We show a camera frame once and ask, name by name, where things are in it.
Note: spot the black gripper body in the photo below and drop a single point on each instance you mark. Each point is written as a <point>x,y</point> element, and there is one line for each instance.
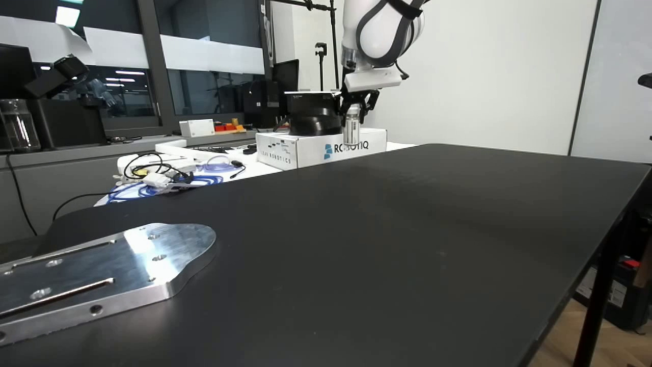
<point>358,96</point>

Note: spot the clear bottle with white cap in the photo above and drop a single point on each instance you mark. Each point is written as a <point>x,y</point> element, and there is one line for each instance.
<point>351,132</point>

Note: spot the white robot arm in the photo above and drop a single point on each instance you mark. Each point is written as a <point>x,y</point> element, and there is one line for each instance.
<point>368,41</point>

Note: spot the black round device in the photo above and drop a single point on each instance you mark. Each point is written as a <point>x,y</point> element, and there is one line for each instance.
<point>312,113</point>

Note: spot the white printed cardboard box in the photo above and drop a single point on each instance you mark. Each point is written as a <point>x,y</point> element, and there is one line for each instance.
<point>318,147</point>

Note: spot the white side desk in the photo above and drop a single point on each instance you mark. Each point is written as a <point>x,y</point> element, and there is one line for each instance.
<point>251,166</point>

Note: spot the red orange tool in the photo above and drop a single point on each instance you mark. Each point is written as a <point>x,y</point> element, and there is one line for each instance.
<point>229,124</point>

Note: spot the small white carton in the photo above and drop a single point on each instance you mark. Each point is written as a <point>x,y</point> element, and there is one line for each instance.
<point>196,127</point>

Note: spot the aluminium mounting plate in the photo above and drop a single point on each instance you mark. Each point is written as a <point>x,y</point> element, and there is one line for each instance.
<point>102,267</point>

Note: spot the black table leg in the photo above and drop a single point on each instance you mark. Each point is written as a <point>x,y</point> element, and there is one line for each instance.
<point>598,307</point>

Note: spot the black crate with red part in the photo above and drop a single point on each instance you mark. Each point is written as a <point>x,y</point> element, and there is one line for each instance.
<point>631,292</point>

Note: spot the dark window frame post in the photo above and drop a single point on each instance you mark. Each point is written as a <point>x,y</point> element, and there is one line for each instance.
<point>158,68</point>

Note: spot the black angled camera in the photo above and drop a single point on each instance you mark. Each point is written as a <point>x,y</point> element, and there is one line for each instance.
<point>57,74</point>

